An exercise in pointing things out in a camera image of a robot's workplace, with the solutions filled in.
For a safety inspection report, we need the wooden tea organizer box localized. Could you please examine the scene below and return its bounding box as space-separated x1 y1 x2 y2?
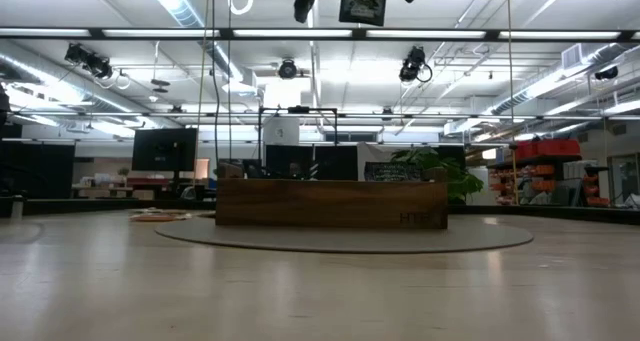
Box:
215 177 449 231

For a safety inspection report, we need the green plant in white pot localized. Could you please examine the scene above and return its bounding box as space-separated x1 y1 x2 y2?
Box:
389 147 485 205

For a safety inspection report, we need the orange mango tea bag packet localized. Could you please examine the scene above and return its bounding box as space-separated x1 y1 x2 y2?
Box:
129 210 186 224

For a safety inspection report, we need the black overhead frame bar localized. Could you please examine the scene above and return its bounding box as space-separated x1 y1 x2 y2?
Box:
0 26 640 43

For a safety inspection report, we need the black ceiling-mounted camera with cable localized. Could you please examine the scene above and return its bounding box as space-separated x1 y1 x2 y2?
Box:
398 45 434 85

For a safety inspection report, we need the black computer monitor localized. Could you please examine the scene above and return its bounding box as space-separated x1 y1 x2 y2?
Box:
131 127 199 173

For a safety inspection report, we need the shelf with red bins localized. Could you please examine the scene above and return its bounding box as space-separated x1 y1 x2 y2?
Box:
487 138 612 208

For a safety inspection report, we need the black partition panel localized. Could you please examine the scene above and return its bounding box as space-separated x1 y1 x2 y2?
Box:
264 144 359 181

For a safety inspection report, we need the black ceiling-mounted camera cluster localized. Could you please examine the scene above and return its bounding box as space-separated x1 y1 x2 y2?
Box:
63 42 114 80

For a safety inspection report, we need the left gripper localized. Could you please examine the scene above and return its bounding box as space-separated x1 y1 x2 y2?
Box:
287 0 396 25

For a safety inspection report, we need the round grey placemat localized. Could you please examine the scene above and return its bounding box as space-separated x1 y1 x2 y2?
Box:
154 214 535 255

